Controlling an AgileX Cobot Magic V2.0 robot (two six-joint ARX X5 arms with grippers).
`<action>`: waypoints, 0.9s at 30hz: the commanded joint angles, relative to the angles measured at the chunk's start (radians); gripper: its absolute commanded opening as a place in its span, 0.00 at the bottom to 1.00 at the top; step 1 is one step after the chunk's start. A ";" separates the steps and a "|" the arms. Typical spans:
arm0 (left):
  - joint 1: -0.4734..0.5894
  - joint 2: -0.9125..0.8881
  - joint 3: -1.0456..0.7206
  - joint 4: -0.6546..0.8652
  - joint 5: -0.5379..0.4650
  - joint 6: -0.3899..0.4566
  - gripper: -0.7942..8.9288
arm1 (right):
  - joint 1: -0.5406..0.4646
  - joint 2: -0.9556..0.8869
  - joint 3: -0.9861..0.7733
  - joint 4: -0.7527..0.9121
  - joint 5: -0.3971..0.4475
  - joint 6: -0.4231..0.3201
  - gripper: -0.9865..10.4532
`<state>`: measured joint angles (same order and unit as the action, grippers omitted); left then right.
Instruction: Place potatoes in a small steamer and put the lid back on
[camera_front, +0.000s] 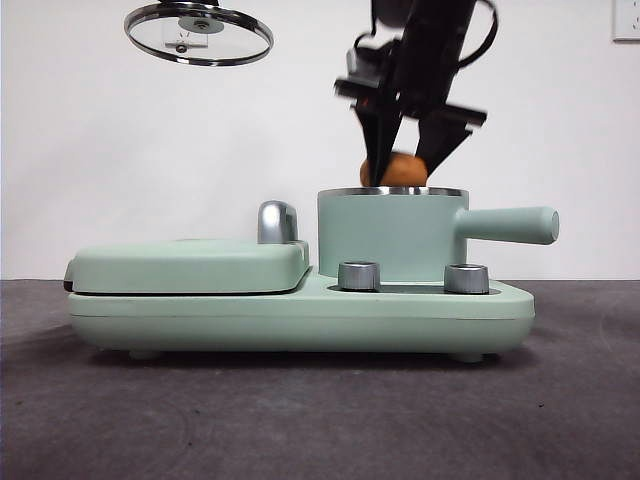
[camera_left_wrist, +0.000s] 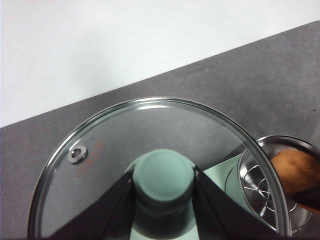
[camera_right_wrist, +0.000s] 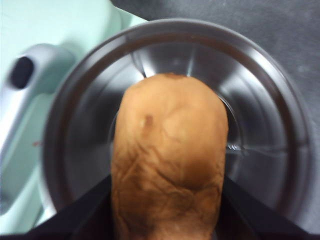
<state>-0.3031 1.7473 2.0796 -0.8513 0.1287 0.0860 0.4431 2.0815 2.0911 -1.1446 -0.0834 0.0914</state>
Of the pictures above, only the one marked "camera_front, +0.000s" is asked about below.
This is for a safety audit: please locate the brown potato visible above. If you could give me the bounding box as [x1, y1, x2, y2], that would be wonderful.
[359, 152, 429, 187]

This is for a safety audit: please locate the glass lid with green knob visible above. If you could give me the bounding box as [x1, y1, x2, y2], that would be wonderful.
[123, 0, 275, 68]

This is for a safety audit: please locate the silver control knob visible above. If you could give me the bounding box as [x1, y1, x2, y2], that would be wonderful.
[338, 260, 380, 291]
[443, 263, 490, 295]

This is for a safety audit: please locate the mint green breakfast maker base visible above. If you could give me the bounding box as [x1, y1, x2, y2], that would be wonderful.
[67, 267, 535, 362]

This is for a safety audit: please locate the mint green pot with handle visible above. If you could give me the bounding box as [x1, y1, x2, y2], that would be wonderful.
[317, 185, 560, 281]

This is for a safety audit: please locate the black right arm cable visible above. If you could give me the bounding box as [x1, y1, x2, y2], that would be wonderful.
[457, 0, 500, 69]

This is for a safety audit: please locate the white wall socket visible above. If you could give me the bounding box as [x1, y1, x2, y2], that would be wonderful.
[612, 0, 640, 42]

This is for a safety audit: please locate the green griddle cover silver handle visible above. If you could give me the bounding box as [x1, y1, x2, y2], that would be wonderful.
[63, 200, 312, 295]

